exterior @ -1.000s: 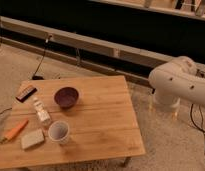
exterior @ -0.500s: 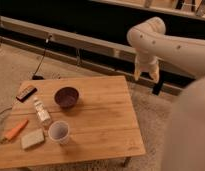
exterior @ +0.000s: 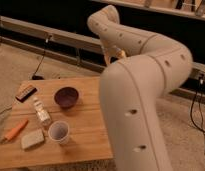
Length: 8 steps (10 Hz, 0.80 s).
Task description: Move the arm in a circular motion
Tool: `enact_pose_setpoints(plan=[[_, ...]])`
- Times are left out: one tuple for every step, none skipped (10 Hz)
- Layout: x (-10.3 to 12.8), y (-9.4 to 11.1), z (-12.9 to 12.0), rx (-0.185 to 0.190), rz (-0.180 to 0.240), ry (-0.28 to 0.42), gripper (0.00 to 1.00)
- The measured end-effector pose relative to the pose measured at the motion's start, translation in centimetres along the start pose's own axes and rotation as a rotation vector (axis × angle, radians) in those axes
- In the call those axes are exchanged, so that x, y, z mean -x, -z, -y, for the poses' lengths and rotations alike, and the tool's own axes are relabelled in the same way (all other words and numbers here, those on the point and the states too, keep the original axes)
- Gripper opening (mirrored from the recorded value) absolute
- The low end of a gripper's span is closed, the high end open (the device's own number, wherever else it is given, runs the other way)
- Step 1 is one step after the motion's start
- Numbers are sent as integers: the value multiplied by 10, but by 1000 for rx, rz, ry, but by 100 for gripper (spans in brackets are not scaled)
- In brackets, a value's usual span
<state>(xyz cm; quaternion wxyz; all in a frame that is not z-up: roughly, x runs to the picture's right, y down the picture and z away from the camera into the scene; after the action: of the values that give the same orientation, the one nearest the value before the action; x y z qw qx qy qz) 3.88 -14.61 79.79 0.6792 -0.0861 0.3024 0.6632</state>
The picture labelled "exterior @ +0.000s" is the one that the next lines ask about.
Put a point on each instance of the dark purple bowl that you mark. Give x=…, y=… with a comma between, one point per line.
x=66, y=97

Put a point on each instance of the orange carrot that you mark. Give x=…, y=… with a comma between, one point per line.
x=14, y=131

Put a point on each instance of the beige sponge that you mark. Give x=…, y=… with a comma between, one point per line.
x=31, y=139

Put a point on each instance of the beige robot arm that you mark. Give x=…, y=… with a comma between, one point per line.
x=141, y=67

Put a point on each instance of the wooden table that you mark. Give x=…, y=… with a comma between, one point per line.
x=88, y=137

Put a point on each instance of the black board eraser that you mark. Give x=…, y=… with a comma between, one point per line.
x=25, y=93

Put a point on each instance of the grey wall rail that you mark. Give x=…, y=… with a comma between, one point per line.
x=62, y=38

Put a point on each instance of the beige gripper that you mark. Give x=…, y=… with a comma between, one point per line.
x=110, y=51

